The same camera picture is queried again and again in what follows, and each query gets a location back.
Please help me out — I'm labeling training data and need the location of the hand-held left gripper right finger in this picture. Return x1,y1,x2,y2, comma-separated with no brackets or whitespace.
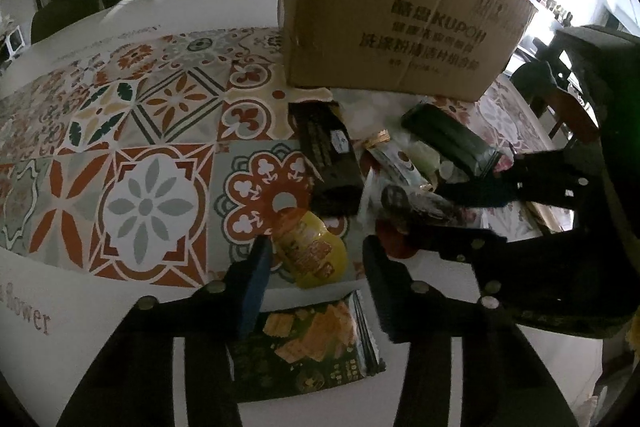
362,234,581,427

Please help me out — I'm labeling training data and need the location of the small red snack packet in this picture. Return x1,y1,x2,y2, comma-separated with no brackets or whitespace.
375,219,417,258

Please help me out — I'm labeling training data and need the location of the white gold-ended snack bar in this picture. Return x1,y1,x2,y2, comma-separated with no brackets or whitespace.
362,130,436,190

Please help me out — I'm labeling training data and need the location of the dark green snack packet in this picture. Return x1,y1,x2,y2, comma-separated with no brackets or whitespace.
401,103,504,178

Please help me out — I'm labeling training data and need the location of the brown cardboard box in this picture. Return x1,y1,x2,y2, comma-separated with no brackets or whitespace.
276,0,537,104

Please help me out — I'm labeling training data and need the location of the brown wooden chair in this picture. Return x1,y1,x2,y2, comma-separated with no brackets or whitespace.
510,61,602,145

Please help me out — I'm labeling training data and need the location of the clear white wrapper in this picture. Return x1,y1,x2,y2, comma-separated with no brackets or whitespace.
357,167,387,229

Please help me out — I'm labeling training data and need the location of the black green cracker bag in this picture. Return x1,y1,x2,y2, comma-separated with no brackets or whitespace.
227,291,387,403

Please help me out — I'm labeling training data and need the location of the patterned tile-print tablecloth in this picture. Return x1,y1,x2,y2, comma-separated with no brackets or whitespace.
0,0,606,427

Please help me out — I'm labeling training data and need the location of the clear cookie wrapper pack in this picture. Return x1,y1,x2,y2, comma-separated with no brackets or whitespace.
380,184,482,229

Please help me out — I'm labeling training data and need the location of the counter with small bottles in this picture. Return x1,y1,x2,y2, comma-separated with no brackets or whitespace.
530,0,576,28

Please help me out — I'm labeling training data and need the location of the clear packet of pale sweets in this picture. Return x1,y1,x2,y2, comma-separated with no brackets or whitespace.
397,129,471,186

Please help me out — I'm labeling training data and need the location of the white shelf rack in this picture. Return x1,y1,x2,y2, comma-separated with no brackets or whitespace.
0,24,26,60

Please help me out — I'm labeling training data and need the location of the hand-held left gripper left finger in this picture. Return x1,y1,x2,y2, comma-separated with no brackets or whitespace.
57,234,274,427

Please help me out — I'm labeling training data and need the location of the dark upholstered chair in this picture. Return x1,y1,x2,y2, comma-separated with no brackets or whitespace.
30,0,108,44

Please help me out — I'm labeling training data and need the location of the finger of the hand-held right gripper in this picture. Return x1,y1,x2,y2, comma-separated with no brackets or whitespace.
394,226,509,304
437,146,607,212

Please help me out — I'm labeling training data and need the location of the black snack bar packet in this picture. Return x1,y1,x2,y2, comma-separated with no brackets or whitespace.
288,99,364,216

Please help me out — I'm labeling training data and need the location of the yellow snack packet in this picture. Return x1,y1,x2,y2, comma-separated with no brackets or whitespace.
270,207,349,291

